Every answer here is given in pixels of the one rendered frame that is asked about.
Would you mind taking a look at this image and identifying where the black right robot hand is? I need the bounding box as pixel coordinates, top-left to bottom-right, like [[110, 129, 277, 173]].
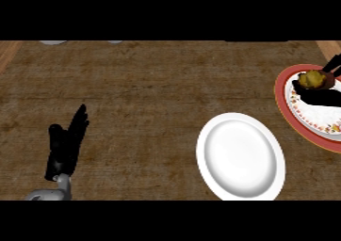
[[290, 51, 341, 108]]

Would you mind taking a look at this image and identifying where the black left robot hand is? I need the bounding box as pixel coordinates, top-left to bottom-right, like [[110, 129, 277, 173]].
[[43, 104, 90, 183]]

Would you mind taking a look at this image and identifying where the yellow-brown sweet potato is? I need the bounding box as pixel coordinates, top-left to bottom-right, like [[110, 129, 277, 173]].
[[296, 70, 336, 90]]

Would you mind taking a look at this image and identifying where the red-rimmed patterned plate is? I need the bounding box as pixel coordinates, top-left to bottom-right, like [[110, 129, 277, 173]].
[[274, 63, 341, 155]]

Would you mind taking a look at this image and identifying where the plain white plate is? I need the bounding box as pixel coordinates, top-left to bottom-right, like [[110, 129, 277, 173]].
[[195, 111, 287, 201]]

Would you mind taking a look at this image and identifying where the brown woven placemat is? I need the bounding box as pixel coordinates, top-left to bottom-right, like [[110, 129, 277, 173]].
[[0, 40, 341, 201]]

